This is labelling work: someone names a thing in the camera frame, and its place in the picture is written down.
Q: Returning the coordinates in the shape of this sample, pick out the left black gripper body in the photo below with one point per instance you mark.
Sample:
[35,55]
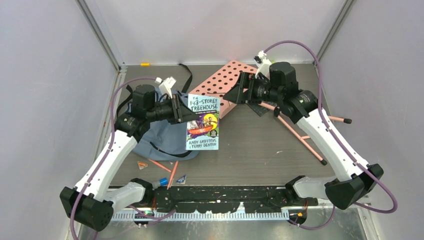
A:
[169,110]

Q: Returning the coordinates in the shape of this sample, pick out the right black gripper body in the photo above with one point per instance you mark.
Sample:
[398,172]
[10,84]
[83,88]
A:
[258,90]

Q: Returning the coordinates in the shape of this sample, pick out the Storey Treehouse colourful book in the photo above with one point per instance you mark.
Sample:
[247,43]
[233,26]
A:
[202,134]

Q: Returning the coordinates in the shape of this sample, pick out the blue fabric backpack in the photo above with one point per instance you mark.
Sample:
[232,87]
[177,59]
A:
[156,140]

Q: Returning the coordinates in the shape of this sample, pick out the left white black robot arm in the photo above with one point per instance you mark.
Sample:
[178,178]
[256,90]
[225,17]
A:
[89,202]

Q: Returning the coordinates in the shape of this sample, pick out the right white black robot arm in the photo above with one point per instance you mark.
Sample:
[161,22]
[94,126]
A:
[354,176]

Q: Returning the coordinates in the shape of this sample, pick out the pink perforated music stand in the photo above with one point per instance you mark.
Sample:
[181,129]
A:
[221,82]

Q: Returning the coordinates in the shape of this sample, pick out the dark grey lego plate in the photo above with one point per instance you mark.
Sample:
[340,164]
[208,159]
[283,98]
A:
[261,110]

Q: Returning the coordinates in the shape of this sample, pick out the orange pencil long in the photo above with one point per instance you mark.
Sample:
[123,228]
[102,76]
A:
[171,178]

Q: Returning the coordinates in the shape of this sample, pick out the orange pencil short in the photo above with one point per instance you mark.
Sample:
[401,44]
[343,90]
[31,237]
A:
[160,165]

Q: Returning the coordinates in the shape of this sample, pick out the small orange white eraser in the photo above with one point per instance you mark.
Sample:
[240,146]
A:
[142,165]

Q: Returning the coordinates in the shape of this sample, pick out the blue grey glue stick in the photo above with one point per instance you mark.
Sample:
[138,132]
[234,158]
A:
[163,182]

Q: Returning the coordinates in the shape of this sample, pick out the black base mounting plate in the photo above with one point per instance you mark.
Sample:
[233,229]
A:
[223,199]

